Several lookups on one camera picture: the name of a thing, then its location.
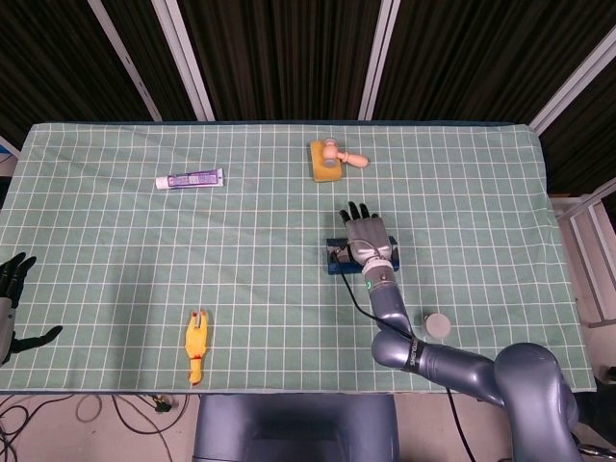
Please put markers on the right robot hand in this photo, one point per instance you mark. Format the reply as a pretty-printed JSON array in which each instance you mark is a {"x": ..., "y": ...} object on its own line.
[{"x": 368, "y": 238}]

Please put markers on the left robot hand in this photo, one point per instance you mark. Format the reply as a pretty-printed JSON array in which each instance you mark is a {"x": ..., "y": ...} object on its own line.
[{"x": 6, "y": 313}]

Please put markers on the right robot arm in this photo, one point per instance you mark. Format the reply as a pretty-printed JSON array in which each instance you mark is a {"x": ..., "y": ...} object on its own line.
[{"x": 433, "y": 361}]

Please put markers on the yellow sponge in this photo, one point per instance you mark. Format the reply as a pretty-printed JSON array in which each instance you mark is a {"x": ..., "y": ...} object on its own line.
[{"x": 325, "y": 174}]

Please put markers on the wooden toy hammer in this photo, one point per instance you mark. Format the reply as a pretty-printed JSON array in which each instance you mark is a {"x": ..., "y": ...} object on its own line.
[{"x": 332, "y": 153}]

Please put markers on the small white jar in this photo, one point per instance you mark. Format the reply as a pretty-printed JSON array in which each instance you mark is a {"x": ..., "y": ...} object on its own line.
[{"x": 437, "y": 325}]

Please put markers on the green checked tablecloth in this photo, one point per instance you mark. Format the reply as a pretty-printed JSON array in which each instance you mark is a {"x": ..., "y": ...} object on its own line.
[{"x": 240, "y": 269}]

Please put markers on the white blue board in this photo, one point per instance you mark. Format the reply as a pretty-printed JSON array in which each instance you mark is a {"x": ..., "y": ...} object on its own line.
[{"x": 7, "y": 149}]

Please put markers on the yellow black plug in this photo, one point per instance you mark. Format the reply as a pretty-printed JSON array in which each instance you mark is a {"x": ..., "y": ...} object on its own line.
[{"x": 162, "y": 403}]

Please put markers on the white purple toothpaste tube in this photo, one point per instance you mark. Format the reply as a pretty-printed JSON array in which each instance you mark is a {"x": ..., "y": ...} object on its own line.
[{"x": 190, "y": 179}]

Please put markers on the yellow rubber chicken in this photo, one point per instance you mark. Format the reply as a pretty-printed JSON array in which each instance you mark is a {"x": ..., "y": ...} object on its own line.
[{"x": 196, "y": 344}]

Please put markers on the black pleated curtain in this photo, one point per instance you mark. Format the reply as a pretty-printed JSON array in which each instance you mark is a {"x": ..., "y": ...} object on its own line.
[{"x": 289, "y": 58}]

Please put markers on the blue-grey robot torso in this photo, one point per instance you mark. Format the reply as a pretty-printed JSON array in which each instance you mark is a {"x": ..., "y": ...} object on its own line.
[{"x": 293, "y": 428}]

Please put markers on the white metal rack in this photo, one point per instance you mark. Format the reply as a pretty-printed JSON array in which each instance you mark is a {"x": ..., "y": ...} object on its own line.
[{"x": 584, "y": 240}]

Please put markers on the wide white frame post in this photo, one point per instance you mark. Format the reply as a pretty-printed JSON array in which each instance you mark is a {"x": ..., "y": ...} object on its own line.
[
  {"x": 572, "y": 82},
  {"x": 380, "y": 58},
  {"x": 185, "y": 60}
]

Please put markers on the thin white frame post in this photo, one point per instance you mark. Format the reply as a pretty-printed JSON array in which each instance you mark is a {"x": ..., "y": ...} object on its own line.
[{"x": 125, "y": 60}]

